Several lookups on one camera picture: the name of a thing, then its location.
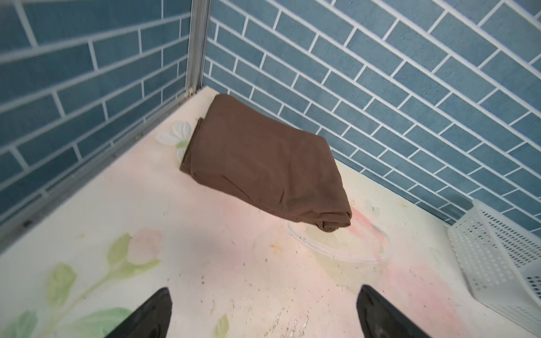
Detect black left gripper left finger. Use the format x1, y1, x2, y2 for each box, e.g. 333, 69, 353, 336
106, 287, 173, 338

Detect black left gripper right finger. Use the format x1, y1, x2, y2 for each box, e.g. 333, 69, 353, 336
356, 284, 429, 338

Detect brown trousers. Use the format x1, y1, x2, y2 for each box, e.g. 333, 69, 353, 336
180, 94, 352, 232

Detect white perforated plastic basket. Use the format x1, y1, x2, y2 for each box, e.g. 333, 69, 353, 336
447, 200, 540, 336

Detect aluminium left table edge rail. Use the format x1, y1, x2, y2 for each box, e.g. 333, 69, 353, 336
1, 92, 190, 253

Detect aluminium left corner post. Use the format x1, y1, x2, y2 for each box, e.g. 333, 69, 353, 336
186, 0, 211, 97

